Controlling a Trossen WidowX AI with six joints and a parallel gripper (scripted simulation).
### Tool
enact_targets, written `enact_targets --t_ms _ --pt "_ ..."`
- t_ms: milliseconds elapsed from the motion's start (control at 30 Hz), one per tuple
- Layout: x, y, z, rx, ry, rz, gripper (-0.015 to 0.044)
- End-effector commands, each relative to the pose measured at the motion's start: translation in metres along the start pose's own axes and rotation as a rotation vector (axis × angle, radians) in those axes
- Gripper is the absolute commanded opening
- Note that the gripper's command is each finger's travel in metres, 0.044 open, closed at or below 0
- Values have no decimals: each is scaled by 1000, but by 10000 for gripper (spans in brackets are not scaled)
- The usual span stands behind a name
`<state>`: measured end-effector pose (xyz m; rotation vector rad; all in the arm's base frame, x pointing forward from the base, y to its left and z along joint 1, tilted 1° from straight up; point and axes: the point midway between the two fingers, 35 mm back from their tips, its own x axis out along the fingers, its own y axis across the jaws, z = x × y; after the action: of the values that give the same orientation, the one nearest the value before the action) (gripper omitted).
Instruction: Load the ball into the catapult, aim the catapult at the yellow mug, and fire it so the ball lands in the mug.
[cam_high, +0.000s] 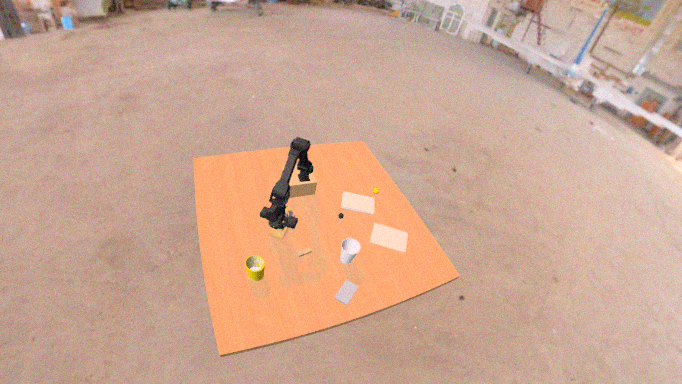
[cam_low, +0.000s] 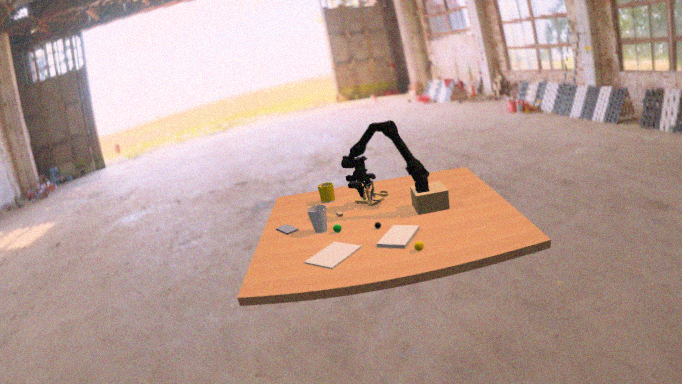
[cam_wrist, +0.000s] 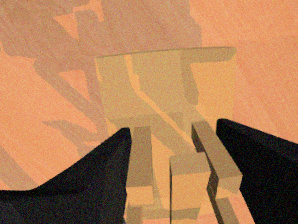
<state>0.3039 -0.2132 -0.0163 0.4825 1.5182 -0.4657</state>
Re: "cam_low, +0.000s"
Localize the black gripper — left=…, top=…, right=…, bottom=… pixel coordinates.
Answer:
left=348, top=168, right=376, bottom=197

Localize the grey cup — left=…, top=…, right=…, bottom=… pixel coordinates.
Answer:
left=307, top=205, right=327, bottom=234

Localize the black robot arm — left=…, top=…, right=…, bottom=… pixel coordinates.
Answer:
left=341, top=120, right=429, bottom=193

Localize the beige flat rectangular pad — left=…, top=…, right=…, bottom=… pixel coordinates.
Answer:
left=304, top=241, right=362, bottom=270

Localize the yellow mug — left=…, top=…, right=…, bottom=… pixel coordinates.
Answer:
left=318, top=182, right=335, bottom=203

